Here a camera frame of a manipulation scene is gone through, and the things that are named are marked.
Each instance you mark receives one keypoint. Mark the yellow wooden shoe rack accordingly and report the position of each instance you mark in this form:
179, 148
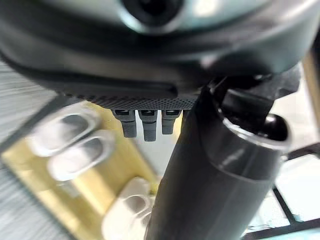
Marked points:
82, 175

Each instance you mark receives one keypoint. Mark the white slipper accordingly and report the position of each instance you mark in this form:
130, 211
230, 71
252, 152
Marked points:
63, 130
130, 207
80, 157

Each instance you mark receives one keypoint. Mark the black metal frame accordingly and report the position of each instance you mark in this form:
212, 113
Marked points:
287, 207

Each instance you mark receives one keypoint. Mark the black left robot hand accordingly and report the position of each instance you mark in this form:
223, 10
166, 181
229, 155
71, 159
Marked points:
155, 65

